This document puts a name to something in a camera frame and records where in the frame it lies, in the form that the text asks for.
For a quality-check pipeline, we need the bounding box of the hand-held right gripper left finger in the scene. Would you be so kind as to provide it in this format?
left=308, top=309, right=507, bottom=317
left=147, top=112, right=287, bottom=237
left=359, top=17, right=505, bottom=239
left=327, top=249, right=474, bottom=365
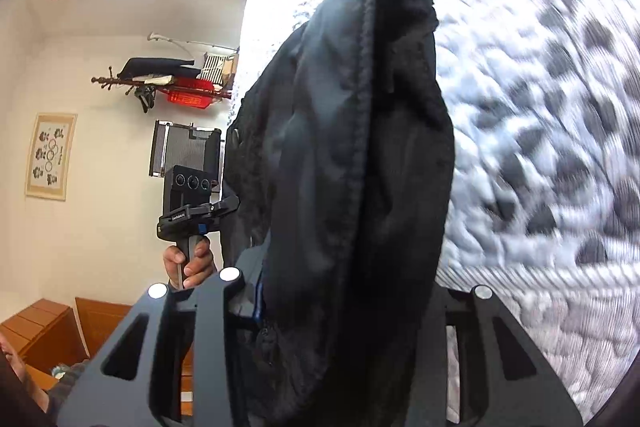
left=57, top=267, right=263, bottom=427

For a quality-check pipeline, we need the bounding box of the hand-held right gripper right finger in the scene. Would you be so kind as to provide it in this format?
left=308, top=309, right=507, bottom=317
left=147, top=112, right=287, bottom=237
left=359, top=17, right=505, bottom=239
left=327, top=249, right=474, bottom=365
left=435, top=285, right=583, bottom=427

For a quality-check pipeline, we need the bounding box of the person's left hand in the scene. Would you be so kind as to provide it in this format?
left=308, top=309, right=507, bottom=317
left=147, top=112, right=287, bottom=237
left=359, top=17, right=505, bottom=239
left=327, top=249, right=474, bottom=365
left=162, top=237, right=213, bottom=292

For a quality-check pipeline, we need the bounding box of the grey ribbed panel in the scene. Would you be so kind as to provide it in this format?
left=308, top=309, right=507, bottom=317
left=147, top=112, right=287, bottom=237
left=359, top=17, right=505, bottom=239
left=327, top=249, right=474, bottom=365
left=151, top=119, right=196, bottom=180

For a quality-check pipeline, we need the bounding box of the red plastic basket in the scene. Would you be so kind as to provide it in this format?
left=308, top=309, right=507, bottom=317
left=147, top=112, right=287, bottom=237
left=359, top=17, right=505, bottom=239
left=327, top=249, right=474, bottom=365
left=159, top=78, right=212, bottom=111

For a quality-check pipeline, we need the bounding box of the striped cloth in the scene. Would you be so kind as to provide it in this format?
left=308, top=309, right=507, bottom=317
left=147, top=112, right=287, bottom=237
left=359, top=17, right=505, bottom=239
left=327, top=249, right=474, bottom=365
left=201, top=52, right=227, bottom=86

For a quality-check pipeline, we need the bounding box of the dark hanging garment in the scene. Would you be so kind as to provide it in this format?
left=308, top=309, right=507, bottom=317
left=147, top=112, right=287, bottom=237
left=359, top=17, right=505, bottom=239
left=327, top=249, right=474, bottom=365
left=122, top=57, right=198, bottom=82

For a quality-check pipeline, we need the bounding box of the wooden coat rack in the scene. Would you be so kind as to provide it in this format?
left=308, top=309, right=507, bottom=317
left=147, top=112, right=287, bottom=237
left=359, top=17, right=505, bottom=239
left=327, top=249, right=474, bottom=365
left=91, top=74, right=233, bottom=102

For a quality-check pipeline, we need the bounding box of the wooden dresser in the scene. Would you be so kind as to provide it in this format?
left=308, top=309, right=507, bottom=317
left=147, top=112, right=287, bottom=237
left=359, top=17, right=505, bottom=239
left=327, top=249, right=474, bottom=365
left=0, top=297, right=196, bottom=418

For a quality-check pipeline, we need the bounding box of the grey quilted mattress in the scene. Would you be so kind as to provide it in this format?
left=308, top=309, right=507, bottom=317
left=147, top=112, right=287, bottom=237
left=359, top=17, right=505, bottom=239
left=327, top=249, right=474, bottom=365
left=240, top=0, right=640, bottom=425

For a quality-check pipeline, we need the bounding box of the framed wall picture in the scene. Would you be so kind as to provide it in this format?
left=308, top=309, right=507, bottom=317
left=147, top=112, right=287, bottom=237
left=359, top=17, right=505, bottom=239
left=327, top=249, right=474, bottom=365
left=25, top=112, right=78, bottom=202

